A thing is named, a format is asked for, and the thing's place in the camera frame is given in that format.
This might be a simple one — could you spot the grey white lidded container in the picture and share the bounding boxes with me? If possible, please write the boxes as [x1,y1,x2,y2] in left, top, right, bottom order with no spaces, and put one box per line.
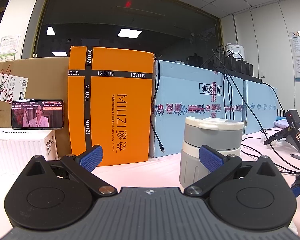
[179,117,244,188]

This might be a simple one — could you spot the brown cardboard box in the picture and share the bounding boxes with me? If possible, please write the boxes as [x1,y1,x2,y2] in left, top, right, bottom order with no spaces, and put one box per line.
[0,57,71,157]

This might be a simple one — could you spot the black USB cable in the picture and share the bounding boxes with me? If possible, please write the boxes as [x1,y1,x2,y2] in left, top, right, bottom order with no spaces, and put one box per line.
[149,60,166,153]

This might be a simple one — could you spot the black charger dock row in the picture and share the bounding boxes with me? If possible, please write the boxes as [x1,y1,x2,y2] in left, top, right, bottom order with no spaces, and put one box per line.
[212,49,262,83]

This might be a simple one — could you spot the large light blue carton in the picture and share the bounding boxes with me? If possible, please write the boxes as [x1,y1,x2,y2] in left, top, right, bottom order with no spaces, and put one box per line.
[149,61,243,158]

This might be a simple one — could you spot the pillar paper notice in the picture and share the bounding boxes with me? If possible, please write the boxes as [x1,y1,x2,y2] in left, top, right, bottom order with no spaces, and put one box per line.
[0,35,19,62]

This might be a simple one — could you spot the black table cables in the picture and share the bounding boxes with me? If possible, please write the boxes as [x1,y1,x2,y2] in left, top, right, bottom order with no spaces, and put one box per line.
[240,128,300,175]

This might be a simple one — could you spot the spare black handheld gripper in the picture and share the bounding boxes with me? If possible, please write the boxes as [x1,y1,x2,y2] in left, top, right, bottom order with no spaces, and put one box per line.
[263,109,300,152]

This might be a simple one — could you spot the white kettle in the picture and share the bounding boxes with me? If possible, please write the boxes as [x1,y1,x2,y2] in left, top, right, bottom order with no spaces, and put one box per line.
[225,43,245,61]

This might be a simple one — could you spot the orange MIUZI box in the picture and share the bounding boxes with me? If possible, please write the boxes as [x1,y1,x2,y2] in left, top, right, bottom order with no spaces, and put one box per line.
[68,47,155,166]

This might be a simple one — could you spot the smartphone showing video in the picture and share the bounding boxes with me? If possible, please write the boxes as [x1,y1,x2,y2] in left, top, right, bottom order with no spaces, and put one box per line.
[11,99,65,129]

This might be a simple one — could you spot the white coffee box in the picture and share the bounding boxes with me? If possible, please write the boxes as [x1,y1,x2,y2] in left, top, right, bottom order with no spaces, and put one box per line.
[0,128,58,168]

